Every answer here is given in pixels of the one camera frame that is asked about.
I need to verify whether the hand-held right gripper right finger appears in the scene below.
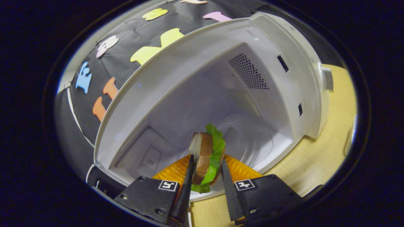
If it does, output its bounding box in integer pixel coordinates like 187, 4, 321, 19
221, 154, 303, 225

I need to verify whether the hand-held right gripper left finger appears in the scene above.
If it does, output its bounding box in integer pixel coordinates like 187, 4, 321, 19
114, 154, 195, 226

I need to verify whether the bread and lettuce sandwich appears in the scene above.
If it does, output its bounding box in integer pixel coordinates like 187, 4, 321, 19
188, 124, 226, 194

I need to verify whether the white microwave oven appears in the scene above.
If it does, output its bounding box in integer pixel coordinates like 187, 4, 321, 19
85, 12, 334, 202

